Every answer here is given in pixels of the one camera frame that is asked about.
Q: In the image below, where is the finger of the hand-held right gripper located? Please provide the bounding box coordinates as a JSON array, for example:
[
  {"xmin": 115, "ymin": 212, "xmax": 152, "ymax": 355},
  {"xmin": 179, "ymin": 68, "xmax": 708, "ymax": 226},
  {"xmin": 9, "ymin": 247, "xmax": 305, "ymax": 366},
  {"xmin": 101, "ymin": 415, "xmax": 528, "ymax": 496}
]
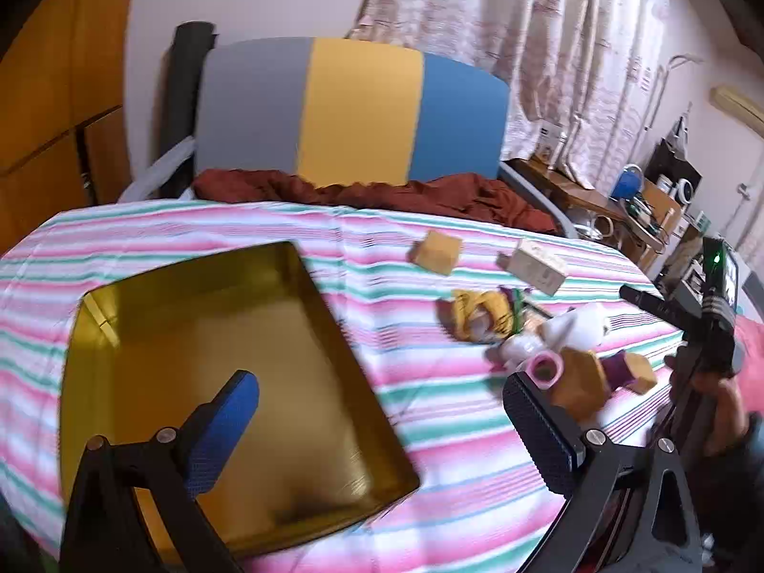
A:
[{"xmin": 619, "ymin": 285, "xmax": 693, "ymax": 335}]

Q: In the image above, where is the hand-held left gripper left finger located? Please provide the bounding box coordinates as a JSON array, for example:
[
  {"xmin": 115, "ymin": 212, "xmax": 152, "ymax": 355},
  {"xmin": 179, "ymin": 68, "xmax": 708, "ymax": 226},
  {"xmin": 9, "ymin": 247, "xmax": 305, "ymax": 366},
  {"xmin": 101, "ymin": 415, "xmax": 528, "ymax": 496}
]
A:
[{"xmin": 60, "ymin": 370, "xmax": 260, "ymax": 573}]

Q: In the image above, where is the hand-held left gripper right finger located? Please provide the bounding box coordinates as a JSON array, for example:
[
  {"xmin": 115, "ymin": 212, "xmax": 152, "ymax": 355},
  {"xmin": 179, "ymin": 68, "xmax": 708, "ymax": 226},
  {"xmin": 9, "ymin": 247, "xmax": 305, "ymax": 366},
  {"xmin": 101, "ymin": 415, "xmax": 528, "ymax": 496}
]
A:
[{"xmin": 502, "ymin": 371, "xmax": 702, "ymax": 573}]

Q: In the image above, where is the gold tin box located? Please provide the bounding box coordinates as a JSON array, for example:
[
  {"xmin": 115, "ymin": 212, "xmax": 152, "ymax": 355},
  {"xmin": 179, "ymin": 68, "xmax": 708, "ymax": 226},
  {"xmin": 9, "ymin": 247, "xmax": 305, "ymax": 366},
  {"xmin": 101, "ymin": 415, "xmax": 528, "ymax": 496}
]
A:
[{"xmin": 60, "ymin": 242, "xmax": 422, "ymax": 556}]

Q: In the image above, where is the green-edged cracker packet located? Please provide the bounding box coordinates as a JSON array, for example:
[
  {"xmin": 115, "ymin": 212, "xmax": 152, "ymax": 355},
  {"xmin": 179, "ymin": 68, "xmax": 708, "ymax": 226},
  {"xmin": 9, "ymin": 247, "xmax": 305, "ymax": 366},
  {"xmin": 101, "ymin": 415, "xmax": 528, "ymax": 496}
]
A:
[
  {"xmin": 501, "ymin": 286, "xmax": 553, "ymax": 335},
  {"xmin": 438, "ymin": 289, "xmax": 514, "ymax": 344}
]

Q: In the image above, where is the small yellow sponge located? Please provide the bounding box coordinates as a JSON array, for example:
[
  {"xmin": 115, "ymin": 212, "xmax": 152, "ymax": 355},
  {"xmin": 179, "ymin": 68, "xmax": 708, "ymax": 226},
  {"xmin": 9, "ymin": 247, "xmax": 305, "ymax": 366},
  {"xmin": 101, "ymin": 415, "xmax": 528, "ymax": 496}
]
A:
[{"xmin": 409, "ymin": 232, "xmax": 465, "ymax": 277}]

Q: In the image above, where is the person's right hand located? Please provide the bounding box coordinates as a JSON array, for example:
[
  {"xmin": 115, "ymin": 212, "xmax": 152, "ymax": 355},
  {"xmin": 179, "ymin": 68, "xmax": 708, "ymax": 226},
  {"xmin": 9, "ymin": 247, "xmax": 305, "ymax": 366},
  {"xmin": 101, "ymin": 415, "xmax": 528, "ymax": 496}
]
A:
[{"xmin": 665, "ymin": 355, "xmax": 756, "ymax": 460}]

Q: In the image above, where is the pink fluffy cloth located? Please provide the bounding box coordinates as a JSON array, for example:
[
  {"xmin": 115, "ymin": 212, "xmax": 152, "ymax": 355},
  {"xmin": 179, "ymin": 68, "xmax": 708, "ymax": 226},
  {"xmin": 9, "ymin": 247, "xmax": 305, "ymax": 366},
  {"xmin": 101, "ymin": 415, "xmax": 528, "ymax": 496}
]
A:
[{"xmin": 731, "ymin": 310, "xmax": 764, "ymax": 371}]

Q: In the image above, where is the large yellow sponge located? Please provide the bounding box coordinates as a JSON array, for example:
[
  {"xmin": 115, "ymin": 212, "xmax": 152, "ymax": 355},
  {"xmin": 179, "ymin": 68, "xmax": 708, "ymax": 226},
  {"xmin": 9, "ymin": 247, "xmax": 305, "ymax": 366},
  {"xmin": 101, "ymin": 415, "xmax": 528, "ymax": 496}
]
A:
[{"xmin": 549, "ymin": 349, "xmax": 613, "ymax": 422}]

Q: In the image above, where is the yellow sponge cube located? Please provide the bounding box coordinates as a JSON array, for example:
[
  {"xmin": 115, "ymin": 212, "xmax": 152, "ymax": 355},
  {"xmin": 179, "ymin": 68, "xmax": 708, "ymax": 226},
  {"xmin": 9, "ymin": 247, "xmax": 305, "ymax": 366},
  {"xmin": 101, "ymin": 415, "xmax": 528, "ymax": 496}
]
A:
[{"xmin": 621, "ymin": 353, "xmax": 658, "ymax": 396}]

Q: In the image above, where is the white plastic bag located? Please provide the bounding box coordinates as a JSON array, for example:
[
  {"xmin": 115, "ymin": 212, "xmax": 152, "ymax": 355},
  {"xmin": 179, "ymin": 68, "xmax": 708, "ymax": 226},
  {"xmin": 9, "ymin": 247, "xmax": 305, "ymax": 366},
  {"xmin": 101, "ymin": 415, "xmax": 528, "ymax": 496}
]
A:
[{"xmin": 540, "ymin": 301, "xmax": 613, "ymax": 353}]

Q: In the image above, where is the light wooden chair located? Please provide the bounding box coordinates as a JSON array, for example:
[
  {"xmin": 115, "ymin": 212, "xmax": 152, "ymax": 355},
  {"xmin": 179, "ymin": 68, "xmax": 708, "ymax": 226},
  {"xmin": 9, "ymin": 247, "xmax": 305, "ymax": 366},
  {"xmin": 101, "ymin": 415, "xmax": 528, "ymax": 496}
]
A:
[{"xmin": 638, "ymin": 179, "xmax": 684, "ymax": 236}]

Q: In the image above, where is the small cream green carton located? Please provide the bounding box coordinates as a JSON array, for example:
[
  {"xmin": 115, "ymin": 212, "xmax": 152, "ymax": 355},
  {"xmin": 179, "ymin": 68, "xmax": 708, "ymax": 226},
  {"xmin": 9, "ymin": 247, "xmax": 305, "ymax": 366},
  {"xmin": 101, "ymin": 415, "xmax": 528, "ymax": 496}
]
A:
[{"xmin": 497, "ymin": 239, "xmax": 567, "ymax": 296}]

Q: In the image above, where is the blue folding chair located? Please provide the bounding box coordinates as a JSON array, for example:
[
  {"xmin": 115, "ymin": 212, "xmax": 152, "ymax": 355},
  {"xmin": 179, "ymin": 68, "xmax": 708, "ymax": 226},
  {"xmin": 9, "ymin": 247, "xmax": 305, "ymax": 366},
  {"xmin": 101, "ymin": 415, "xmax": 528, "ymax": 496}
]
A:
[{"xmin": 610, "ymin": 164, "xmax": 646, "ymax": 201}]

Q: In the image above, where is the wooden desk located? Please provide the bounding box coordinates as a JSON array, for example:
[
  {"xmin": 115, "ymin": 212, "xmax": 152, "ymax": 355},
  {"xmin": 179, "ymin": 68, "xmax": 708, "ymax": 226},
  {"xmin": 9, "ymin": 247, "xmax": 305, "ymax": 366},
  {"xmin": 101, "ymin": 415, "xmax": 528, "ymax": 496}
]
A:
[{"xmin": 510, "ymin": 158, "xmax": 669, "ymax": 252}]

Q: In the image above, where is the white cardboard box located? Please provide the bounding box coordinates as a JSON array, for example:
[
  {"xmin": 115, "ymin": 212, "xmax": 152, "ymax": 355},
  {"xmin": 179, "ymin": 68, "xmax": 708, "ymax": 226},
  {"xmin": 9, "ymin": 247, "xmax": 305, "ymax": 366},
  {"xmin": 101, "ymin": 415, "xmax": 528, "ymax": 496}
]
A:
[{"xmin": 537, "ymin": 122, "xmax": 568, "ymax": 159}]

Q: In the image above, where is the beige air conditioner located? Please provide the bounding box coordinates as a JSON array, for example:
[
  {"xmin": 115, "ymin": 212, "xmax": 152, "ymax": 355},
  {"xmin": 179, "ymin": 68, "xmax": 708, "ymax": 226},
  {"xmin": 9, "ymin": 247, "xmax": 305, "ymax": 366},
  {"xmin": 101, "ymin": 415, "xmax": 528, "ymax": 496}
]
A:
[{"xmin": 709, "ymin": 86, "xmax": 764, "ymax": 132}]

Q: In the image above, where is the red-brown cloth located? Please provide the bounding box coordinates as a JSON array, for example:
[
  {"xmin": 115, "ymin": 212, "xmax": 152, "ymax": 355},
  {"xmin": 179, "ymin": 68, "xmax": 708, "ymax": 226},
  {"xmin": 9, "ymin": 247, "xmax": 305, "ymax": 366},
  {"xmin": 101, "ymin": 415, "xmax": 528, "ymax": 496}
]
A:
[{"xmin": 194, "ymin": 168, "xmax": 559, "ymax": 235}]

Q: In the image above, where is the patterned beige curtain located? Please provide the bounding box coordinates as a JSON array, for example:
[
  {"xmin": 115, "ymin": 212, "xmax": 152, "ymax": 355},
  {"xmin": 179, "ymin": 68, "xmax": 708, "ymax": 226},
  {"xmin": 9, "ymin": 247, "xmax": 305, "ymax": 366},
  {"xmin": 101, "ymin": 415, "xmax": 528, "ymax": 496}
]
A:
[{"xmin": 352, "ymin": 0, "xmax": 687, "ymax": 192}]

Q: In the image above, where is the grey yellow blue chair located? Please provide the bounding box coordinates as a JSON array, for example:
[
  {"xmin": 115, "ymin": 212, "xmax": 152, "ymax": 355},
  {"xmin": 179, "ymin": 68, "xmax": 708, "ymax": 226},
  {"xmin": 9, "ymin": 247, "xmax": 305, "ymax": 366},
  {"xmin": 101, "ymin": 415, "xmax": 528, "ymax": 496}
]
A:
[{"xmin": 116, "ymin": 37, "xmax": 580, "ymax": 240}]

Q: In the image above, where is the wooden wardrobe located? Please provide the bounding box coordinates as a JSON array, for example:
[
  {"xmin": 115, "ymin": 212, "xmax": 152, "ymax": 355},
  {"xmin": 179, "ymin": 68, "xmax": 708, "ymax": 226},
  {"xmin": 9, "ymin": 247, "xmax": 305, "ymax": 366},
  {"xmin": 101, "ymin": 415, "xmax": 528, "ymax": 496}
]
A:
[{"xmin": 0, "ymin": 0, "xmax": 141, "ymax": 257}]

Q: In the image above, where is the pink ring-shaped item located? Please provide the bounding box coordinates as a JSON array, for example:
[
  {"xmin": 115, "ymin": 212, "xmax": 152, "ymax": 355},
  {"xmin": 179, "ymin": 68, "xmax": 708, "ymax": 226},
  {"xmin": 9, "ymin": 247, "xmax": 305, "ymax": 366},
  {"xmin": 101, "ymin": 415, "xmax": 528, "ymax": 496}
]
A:
[{"xmin": 525, "ymin": 352, "xmax": 565, "ymax": 388}]

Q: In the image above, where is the black cylindrical post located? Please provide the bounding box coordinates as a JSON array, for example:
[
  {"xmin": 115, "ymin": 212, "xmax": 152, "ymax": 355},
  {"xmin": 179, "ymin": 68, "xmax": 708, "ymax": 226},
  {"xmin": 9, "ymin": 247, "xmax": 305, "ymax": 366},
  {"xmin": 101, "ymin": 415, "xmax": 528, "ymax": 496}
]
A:
[{"xmin": 160, "ymin": 21, "xmax": 217, "ymax": 198}]

